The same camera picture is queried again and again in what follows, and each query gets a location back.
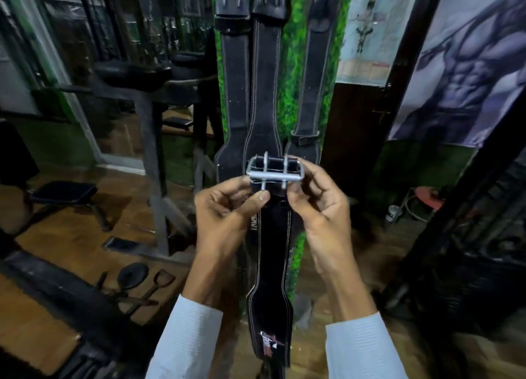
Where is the person's left hand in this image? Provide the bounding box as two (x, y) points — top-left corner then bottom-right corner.
(193, 176), (272, 262)

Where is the dark brown wooden door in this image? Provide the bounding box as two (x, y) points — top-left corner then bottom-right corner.
(320, 0), (449, 194)

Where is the black padded gym bench machine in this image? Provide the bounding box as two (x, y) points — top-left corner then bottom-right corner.
(58, 52), (224, 258)

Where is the black belt with silver buckle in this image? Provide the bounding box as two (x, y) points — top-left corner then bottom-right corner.
(245, 151), (305, 370)

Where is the white cup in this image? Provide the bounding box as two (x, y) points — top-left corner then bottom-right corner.
(385, 205), (406, 224)

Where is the red round stool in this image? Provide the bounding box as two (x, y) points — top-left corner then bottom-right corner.
(405, 186), (448, 221)

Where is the person's left forearm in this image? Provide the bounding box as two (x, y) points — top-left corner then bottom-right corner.
(145, 245), (244, 379)

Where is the black padded flat seat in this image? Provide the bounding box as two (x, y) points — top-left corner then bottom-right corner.
(30, 181), (113, 232)

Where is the person's right hand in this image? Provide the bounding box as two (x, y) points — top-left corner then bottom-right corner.
(285, 157), (355, 269)

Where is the person's right forearm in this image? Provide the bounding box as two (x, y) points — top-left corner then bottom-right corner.
(311, 249), (408, 379)

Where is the muscle anatomy chart poster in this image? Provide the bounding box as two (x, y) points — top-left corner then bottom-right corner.
(335, 0), (424, 87)

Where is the wide black hanging lifting belt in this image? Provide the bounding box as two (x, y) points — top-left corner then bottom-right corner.
(213, 0), (253, 183)

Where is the narrow black hanging lifting belt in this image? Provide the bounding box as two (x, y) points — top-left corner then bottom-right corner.
(285, 0), (342, 166)

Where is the brown triangle cable handle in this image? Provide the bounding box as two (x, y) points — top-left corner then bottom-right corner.
(123, 269), (176, 314)

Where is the black white-stitched hanging lifting belt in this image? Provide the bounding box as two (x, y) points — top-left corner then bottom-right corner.
(242, 0), (289, 162)

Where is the black weight plate rack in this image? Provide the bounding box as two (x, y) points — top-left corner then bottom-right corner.
(380, 95), (526, 350)

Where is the muscular torso banner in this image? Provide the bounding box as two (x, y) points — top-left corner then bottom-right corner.
(387, 0), (526, 148)

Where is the black cable handle attachment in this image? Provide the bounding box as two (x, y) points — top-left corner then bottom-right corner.
(95, 263), (150, 298)

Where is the green leafy wall panel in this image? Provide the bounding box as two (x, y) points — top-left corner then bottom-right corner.
(211, 0), (355, 305)

